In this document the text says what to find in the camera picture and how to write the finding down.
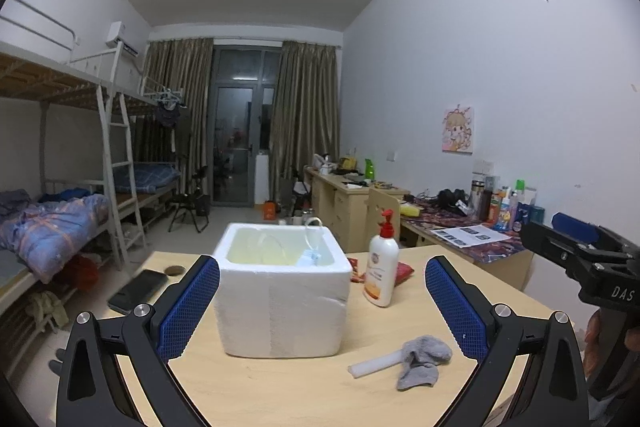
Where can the brown curtain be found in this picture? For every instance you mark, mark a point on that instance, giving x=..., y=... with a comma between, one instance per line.
x=175, y=131
x=305, y=119

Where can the white bunk ladder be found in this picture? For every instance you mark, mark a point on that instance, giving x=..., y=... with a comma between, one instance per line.
x=124, y=222

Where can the metal bunk bed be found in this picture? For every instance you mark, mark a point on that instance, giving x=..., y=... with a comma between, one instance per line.
x=36, y=79

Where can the blue plaid quilt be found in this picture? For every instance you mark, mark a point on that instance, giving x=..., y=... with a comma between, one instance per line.
x=46, y=235

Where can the printed paper sheet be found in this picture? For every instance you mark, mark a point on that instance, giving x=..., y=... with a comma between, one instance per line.
x=467, y=237

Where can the grey sock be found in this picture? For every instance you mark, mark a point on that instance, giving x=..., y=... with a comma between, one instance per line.
x=420, y=359

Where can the glass balcony door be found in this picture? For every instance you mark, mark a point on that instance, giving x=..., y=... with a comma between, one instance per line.
x=241, y=97

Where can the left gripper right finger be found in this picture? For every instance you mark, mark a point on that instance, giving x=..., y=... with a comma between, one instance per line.
x=482, y=336

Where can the left brown curtain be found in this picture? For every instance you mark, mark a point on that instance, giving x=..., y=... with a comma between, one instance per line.
x=175, y=131

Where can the white red pump bottle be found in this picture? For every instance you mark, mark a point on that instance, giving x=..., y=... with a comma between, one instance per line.
x=383, y=257

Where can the anime girl poster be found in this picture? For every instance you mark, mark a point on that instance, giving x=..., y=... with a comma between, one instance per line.
x=458, y=130

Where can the orange bag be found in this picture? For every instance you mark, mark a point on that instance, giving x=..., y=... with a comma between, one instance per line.
x=269, y=210

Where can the red snack packet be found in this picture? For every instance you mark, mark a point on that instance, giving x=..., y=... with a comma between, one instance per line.
x=403, y=272

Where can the yellow foam net sleeve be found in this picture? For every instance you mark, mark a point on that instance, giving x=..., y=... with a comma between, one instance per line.
x=259, y=247

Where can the black smartphone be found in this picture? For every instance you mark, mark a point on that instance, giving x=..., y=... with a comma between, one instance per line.
x=138, y=290

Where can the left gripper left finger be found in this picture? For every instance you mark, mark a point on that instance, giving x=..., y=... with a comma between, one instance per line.
x=161, y=335

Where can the white foam box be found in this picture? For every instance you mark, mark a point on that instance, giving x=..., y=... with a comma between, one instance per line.
x=282, y=311

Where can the dark thermos bottle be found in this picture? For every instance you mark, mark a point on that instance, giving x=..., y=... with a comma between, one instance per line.
x=485, y=202

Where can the black folding chair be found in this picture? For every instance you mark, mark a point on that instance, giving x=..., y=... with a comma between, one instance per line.
x=193, y=203

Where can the right brown curtain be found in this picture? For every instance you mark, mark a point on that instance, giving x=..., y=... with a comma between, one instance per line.
x=305, y=119

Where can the patterned desk with cloth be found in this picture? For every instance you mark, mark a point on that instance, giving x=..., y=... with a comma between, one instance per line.
x=508, y=260

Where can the white foam strip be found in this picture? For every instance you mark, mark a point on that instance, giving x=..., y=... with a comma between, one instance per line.
x=375, y=365

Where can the black headphones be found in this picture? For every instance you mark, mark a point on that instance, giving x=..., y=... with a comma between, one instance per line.
x=453, y=201

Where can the white air conditioner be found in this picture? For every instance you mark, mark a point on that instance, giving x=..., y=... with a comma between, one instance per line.
x=116, y=36

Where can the light wooden desk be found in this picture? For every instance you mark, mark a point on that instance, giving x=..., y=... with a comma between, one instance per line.
x=352, y=213

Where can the blue face mask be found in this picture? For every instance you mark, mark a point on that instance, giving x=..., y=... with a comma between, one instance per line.
x=313, y=234

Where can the green bottle on desk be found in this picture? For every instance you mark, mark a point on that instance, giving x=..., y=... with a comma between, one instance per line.
x=369, y=169

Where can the person right hand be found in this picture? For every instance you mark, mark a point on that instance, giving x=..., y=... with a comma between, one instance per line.
x=611, y=364

